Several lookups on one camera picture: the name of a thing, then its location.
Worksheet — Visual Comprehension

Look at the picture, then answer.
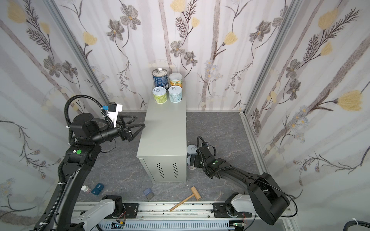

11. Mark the black cable bottom right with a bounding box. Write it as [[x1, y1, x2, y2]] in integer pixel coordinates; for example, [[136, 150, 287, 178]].
[[342, 219, 370, 231]]

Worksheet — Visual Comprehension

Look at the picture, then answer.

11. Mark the teal labelled white can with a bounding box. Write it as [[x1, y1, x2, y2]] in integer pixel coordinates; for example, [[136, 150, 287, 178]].
[[168, 85, 183, 103]]

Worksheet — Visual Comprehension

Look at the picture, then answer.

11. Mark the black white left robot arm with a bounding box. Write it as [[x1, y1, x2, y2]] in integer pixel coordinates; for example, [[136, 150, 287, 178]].
[[34, 94, 145, 231]]

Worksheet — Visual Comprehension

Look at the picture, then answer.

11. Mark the small grey blue block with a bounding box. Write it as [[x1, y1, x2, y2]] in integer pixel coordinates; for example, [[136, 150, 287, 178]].
[[143, 188, 155, 200]]

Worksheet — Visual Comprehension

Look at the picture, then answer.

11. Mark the green labelled white can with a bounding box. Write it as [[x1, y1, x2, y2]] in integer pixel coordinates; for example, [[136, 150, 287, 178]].
[[152, 87, 167, 104]]

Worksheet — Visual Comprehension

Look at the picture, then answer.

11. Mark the pink labelled white can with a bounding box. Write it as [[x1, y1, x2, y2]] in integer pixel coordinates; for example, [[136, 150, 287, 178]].
[[187, 155, 196, 170]]

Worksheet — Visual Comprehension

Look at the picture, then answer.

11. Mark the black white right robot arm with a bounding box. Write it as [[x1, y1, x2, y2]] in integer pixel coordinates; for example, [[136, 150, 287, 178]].
[[194, 136, 294, 225]]

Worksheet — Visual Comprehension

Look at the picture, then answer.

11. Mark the aluminium rail base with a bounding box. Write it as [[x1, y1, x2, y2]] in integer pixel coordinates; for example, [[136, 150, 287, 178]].
[[70, 199, 291, 231]]

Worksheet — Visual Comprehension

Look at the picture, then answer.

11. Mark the blue toy car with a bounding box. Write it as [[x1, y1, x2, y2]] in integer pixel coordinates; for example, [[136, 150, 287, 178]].
[[91, 183, 105, 195]]

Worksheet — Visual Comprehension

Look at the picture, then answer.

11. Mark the orange can with plastic lid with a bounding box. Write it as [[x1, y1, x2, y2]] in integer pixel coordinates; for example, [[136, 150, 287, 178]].
[[169, 73, 183, 88]]

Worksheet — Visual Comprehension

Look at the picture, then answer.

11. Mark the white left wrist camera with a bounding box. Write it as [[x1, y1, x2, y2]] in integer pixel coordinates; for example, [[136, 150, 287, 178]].
[[102, 102, 123, 127]]

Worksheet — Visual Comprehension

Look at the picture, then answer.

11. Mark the wooden mallet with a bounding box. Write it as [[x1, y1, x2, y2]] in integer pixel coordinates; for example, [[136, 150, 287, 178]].
[[170, 186, 201, 212]]

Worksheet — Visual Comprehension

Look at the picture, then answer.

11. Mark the blue labelled tin can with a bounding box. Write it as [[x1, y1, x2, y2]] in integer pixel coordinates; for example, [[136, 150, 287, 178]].
[[152, 68, 169, 89]]

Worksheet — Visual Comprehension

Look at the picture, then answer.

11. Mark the small white bottle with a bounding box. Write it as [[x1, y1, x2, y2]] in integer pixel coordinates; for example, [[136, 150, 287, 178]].
[[81, 185, 91, 193]]

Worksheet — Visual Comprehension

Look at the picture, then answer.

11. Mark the grey metal cabinet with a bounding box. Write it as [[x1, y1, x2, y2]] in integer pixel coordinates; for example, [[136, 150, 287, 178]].
[[136, 91, 187, 183]]

